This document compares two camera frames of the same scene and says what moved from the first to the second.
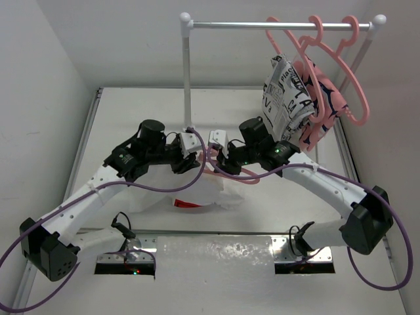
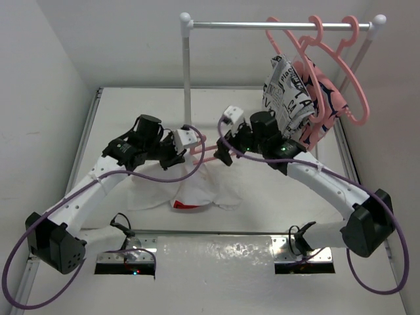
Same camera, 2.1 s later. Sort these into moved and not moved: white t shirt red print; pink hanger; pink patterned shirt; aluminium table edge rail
Moved: pink hanger
Not moved: white t shirt red print; aluminium table edge rail; pink patterned shirt
